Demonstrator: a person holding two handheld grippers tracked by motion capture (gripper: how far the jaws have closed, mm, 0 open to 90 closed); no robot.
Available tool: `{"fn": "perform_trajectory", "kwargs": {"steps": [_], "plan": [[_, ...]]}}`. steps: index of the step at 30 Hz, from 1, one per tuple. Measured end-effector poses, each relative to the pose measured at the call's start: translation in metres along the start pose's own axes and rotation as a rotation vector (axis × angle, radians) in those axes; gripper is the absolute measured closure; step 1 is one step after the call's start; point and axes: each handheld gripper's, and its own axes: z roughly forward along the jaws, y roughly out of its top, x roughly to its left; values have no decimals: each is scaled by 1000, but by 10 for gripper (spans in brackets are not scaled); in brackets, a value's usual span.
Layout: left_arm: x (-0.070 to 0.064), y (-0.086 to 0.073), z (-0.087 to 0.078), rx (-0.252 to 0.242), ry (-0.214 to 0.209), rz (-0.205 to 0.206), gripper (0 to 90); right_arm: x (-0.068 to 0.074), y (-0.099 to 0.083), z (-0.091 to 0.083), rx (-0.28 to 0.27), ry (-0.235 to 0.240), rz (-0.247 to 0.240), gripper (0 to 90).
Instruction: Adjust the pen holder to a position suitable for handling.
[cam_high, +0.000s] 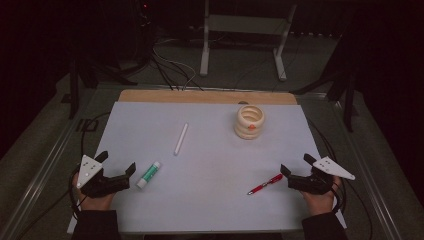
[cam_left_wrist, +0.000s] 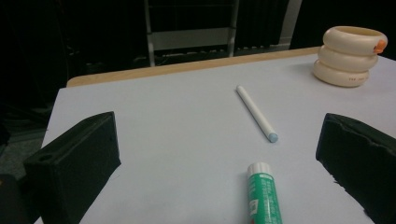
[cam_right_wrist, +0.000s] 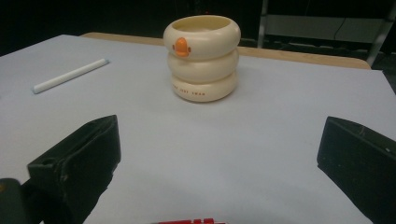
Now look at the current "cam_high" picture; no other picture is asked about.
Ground black floor cable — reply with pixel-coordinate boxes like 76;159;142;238
151;56;204;92

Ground left hand-held gripper cable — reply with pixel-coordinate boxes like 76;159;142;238
14;111;113;240

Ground green and white glue stick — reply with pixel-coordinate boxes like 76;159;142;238
136;161;162;190

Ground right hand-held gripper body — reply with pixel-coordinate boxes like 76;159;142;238
287;155;356;196

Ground black tripod stand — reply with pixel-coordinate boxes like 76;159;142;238
293;71;359;133
68;59;138;120

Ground person's right hand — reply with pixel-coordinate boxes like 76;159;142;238
301;176;342;217

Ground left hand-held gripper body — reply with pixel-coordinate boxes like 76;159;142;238
76;154;132;200

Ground right hand-held gripper cable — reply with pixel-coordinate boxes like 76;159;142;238
306;118;374;240

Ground hand-held gripper cable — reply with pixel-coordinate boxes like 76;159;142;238
14;111;113;240
306;118;374;240

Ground red pen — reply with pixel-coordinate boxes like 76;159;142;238
246;173;284;196

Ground person's left hand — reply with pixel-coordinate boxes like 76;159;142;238
71;170;116;212

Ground white pen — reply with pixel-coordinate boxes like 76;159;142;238
173;122;190;157

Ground grey metal stand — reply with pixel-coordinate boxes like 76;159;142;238
199;0;298;82

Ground white table mat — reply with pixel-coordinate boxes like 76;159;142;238
66;100;348;234

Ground cream duck pen holder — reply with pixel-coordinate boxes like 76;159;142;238
233;104;266;140

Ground white floor cable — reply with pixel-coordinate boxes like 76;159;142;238
153;49;198;91

